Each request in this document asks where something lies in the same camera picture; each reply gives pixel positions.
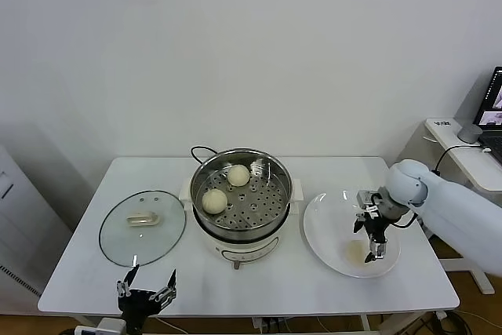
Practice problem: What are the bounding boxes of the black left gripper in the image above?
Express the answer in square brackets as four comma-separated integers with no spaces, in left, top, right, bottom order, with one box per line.
[115,264,178,330]

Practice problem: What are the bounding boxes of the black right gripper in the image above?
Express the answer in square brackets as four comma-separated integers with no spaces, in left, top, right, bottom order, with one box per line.
[353,209,389,264]

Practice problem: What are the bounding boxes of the white steamed baozi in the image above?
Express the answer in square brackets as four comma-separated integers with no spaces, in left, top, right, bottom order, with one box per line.
[202,188,228,215]
[227,165,251,188]
[344,239,372,265]

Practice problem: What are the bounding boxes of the round glass pot lid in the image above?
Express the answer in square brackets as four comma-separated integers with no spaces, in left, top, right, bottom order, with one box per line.
[98,189,187,268]

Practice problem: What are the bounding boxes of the stainless steel steamer basket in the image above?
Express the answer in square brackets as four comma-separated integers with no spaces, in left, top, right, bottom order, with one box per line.
[179,148,306,236]

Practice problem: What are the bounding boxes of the round white plate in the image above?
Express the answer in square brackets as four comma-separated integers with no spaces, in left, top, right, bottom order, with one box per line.
[302,189,402,278]

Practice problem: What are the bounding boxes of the white electric cooking pot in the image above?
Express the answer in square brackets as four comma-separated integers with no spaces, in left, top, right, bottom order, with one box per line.
[183,197,302,271]

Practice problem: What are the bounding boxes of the white side desk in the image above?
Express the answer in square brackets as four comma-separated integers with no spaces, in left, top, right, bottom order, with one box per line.
[403,118,502,297]

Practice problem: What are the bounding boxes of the white floor cabinet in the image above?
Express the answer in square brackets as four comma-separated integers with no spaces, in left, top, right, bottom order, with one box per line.
[0,142,74,304]

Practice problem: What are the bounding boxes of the open dark laptop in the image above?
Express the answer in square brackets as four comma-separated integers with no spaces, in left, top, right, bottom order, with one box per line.
[473,67,502,163]

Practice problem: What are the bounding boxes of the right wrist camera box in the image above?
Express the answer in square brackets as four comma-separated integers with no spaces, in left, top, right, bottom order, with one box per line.
[355,189,376,207]

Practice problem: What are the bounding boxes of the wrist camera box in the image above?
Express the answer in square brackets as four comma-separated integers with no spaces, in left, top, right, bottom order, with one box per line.
[74,318,126,335]
[355,189,376,207]

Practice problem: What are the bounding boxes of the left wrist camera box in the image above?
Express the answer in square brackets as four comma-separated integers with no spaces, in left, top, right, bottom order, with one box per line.
[74,318,126,335]

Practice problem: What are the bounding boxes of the black hub cable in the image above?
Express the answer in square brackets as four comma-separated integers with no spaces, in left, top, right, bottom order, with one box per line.
[433,144,491,173]

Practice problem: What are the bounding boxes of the black pot power cable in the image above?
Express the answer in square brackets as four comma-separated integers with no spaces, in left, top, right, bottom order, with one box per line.
[191,146,220,166]

